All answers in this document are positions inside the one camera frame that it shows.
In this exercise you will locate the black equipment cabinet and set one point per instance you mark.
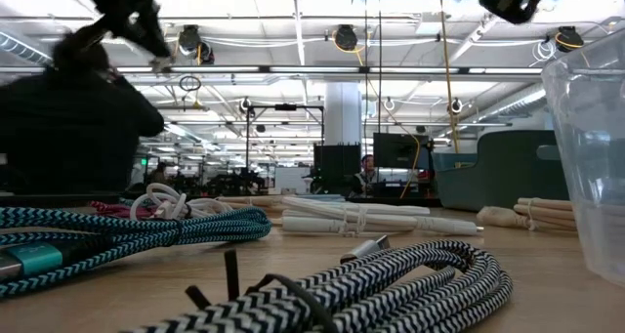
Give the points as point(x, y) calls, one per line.
point(337, 172)

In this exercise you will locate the person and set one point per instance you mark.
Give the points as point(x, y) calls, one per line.
point(158, 173)
point(73, 137)
point(367, 176)

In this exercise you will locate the white building column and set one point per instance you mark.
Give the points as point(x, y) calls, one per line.
point(343, 113)

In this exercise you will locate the black distant monitor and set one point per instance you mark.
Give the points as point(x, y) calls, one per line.
point(400, 151)

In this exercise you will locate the clear plastic container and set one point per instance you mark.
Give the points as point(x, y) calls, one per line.
point(595, 177)

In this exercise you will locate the teal plastic bin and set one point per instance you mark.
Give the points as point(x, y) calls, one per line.
point(498, 177)

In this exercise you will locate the black distant gantry frame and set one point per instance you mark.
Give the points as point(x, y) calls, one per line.
point(285, 107)

